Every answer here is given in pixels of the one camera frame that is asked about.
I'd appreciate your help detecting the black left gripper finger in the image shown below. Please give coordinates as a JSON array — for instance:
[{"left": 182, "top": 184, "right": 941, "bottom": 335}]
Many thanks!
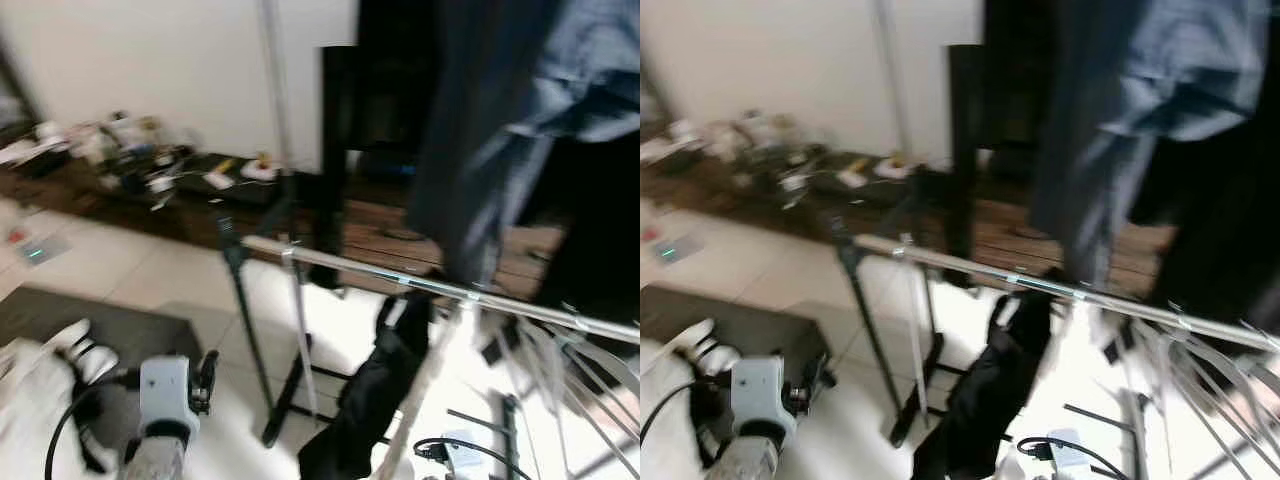
[
  {"left": 795, "top": 350, "right": 827, "bottom": 416},
  {"left": 195, "top": 348, "right": 221, "bottom": 413}
]

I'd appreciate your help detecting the grey empty hanger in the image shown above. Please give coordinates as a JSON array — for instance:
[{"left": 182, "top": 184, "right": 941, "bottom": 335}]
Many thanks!
[
  {"left": 1110, "top": 320, "right": 1201, "bottom": 480},
  {"left": 540, "top": 315, "right": 641, "bottom": 471},
  {"left": 1165, "top": 318, "right": 1280, "bottom": 471},
  {"left": 570, "top": 305, "right": 641, "bottom": 421},
  {"left": 1195, "top": 310, "right": 1280, "bottom": 426},
  {"left": 485, "top": 320, "right": 576, "bottom": 480}
]

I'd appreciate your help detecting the white striped shirt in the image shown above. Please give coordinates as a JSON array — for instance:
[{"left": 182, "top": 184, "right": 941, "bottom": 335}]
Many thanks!
[
  {"left": 0, "top": 318, "right": 101, "bottom": 480},
  {"left": 640, "top": 318, "right": 721, "bottom": 480}
]

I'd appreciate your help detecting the black hanging garment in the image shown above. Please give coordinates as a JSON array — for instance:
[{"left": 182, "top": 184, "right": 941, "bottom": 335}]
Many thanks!
[
  {"left": 912, "top": 292, "right": 1056, "bottom": 480},
  {"left": 298, "top": 292, "right": 436, "bottom": 480}
]

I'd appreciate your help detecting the grey flat floor device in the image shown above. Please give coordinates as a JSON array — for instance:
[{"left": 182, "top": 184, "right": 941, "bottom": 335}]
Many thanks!
[
  {"left": 655, "top": 232, "right": 706, "bottom": 263},
  {"left": 15, "top": 232, "right": 71, "bottom": 263}
]

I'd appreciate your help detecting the white hanging garment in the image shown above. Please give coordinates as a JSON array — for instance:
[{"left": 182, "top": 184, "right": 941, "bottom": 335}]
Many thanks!
[
  {"left": 378, "top": 300, "right": 481, "bottom": 480},
  {"left": 1000, "top": 300, "right": 1106, "bottom": 480}
]

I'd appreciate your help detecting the dark wooden low cabinet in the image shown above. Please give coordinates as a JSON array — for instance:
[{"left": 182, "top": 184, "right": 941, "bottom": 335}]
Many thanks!
[
  {"left": 640, "top": 150, "right": 1176, "bottom": 301},
  {"left": 0, "top": 150, "right": 561, "bottom": 301}
]

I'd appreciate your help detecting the grey leaning pole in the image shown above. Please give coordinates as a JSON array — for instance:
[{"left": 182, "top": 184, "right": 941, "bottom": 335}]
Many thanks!
[
  {"left": 258, "top": 0, "right": 296, "bottom": 176},
  {"left": 875, "top": 0, "right": 916, "bottom": 171}
]

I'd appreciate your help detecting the black tall panel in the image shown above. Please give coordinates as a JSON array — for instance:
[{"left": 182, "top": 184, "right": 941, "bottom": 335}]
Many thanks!
[
  {"left": 948, "top": 45, "right": 1061, "bottom": 291},
  {"left": 320, "top": 45, "right": 441, "bottom": 291}
]

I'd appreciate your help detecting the person in dark blue clothes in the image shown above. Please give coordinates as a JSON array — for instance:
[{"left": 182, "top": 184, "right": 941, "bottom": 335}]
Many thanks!
[
  {"left": 1030, "top": 0, "right": 1280, "bottom": 321},
  {"left": 405, "top": 0, "right": 641, "bottom": 321}
]

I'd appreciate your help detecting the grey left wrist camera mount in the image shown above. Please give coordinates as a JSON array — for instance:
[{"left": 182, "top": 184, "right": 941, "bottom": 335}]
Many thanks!
[
  {"left": 730, "top": 355, "right": 798, "bottom": 433},
  {"left": 138, "top": 355, "right": 198, "bottom": 433}
]

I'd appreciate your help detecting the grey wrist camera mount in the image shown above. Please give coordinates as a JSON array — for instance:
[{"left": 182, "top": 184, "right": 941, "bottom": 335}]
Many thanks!
[
  {"left": 443, "top": 430, "right": 493, "bottom": 480},
  {"left": 138, "top": 355, "right": 198, "bottom": 433},
  {"left": 1045, "top": 428, "right": 1093, "bottom": 480},
  {"left": 730, "top": 355, "right": 798, "bottom": 433}
]

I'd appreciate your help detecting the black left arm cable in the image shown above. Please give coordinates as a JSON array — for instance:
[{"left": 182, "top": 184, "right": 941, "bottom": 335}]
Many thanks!
[
  {"left": 43, "top": 370, "right": 141, "bottom": 480},
  {"left": 640, "top": 380, "right": 701, "bottom": 441}
]

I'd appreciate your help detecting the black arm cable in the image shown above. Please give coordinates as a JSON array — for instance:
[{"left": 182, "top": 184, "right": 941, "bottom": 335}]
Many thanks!
[
  {"left": 412, "top": 437, "right": 536, "bottom": 480},
  {"left": 640, "top": 380, "right": 701, "bottom": 441},
  {"left": 43, "top": 370, "right": 141, "bottom": 480},
  {"left": 1015, "top": 435, "right": 1136, "bottom": 480}
]

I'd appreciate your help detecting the black clothes rack chrome rail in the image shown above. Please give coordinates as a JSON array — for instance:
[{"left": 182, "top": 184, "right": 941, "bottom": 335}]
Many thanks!
[
  {"left": 215, "top": 212, "right": 641, "bottom": 480},
  {"left": 830, "top": 212, "right": 1280, "bottom": 480}
]

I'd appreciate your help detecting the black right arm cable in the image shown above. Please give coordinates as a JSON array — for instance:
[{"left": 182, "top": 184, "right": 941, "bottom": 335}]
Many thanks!
[
  {"left": 412, "top": 437, "right": 536, "bottom": 480},
  {"left": 1015, "top": 435, "right": 1136, "bottom": 480}
]

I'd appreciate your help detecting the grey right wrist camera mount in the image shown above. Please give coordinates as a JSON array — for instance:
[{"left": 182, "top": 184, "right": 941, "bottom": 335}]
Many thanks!
[
  {"left": 1045, "top": 428, "right": 1093, "bottom": 480},
  {"left": 443, "top": 430, "right": 493, "bottom": 480}
]

